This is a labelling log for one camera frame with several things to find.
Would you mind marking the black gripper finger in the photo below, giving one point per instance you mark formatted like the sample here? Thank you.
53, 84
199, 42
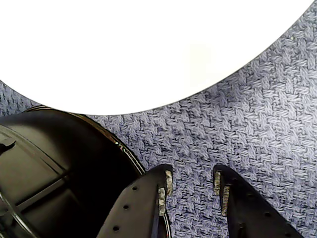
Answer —
247, 215
133, 210

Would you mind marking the white round plate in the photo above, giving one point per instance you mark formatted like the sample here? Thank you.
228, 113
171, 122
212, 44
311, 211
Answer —
123, 49

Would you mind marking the black round bucket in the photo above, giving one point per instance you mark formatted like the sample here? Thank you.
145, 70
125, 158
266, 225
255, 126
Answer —
62, 173

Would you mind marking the blue woven table cloth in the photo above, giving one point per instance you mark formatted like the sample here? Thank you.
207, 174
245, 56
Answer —
223, 136

